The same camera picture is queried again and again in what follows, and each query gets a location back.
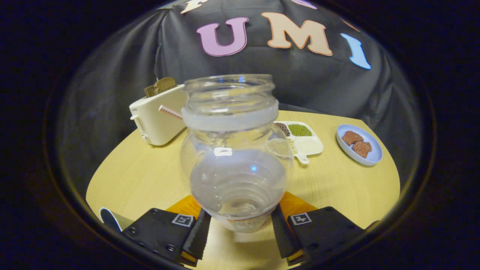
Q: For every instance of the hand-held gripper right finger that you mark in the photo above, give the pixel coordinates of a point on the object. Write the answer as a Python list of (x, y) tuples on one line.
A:
[(283, 236)]

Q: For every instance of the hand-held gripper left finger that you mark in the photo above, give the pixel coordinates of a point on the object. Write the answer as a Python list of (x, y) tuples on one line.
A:
[(198, 236)]

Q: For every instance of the clear plastic juice bottle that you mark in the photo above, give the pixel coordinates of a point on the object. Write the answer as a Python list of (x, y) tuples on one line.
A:
[(234, 180)]

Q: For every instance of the pale green cup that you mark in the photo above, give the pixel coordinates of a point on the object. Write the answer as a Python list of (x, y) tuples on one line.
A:
[(120, 220)]

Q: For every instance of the wooden table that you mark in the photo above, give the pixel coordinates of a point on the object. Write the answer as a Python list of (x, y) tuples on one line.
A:
[(142, 176)]

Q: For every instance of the white divided bean dish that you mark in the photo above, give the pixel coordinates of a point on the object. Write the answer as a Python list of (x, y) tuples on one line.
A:
[(309, 144)]

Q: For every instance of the white toaster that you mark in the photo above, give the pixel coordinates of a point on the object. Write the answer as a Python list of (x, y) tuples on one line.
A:
[(157, 127)]

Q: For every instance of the brown cookie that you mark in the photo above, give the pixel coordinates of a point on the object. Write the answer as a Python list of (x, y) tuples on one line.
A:
[(362, 149), (351, 137)]

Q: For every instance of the light blue plate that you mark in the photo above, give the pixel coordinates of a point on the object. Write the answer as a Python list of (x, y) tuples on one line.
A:
[(373, 157)]

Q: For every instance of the pink striped straw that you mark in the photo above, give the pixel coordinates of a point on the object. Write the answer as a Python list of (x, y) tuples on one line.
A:
[(170, 112)]

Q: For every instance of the brown toast slice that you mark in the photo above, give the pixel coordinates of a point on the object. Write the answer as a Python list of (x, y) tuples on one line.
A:
[(161, 86)]

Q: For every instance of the black backdrop cloth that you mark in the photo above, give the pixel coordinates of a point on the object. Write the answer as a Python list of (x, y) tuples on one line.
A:
[(112, 82)]

